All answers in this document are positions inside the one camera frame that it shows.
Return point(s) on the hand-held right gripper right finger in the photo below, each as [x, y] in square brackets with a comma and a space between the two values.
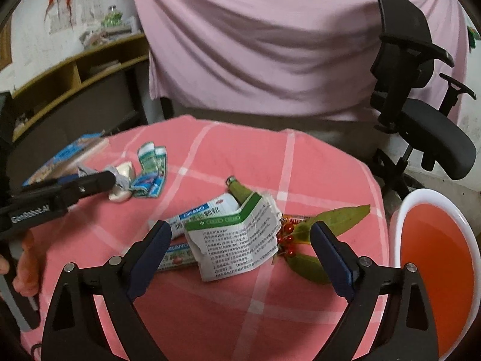
[330, 255]

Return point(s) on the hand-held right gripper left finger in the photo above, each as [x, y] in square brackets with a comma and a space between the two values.
[158, 244]

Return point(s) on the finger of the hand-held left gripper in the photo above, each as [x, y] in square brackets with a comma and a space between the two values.
[90, 184]

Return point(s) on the white wrapper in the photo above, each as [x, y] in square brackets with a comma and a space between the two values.
[122, 175]

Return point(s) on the green white sachet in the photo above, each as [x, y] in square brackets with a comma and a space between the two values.
[161, 160]
[146, 158]

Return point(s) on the torn green white carton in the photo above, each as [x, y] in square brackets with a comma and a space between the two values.
[233, 248]

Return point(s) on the orange bin with white rim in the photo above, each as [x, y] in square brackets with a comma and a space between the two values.
[432, 255]

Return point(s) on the person's left hand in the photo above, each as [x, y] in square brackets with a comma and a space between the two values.
[28, 267]

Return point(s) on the flat box with red print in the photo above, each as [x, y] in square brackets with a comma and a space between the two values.
[176, 259]

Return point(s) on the leafy sprig with red berries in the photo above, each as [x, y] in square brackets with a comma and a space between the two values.
[338, 218]

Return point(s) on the blue printed book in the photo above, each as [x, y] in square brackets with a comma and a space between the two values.
[64, 156]

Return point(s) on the orange wrapper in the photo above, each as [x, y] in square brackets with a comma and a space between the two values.
[297, 219]

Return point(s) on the white blue medicine box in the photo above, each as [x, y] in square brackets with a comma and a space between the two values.
[203, 214]

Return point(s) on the wooden shelf unit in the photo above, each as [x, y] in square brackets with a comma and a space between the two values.
[49, 75]

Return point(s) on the pink checked tablecloth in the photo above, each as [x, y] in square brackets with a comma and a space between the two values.
[233, 150]

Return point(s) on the stack of books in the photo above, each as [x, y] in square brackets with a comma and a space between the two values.
[105, 35]

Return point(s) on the black office chair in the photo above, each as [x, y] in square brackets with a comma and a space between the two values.
[439, 135]

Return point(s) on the glass jar with green contents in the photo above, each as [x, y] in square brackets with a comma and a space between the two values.
[112, 17]

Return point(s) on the pink hanging cloth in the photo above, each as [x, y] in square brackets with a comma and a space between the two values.
[263, 45]

